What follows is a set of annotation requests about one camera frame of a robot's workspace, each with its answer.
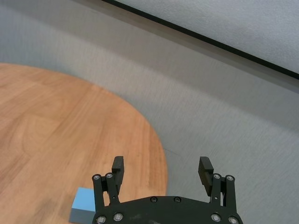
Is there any blue building block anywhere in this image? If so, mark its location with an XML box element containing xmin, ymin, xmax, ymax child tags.
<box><xmin>69</xmin><ymin>187</ymin><xmax>96</xmax><ymax>224</ymax></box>

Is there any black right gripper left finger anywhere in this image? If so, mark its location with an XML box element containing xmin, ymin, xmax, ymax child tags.
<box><xmin>92</xmin><ymin>155</ymin><xmax>124</xmax><ymax>212</ymax></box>

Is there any black wall strip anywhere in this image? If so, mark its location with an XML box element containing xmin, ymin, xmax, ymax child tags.
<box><xmin>100</xmin><ymin>0</ymin><xmax>299</xmax><ymax>79</ymax></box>

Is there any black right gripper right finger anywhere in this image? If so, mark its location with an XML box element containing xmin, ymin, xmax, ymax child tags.
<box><xmin>198</xmin><ymin>156</ymin><xmax>236</xmax><ymax>208</ymax></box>

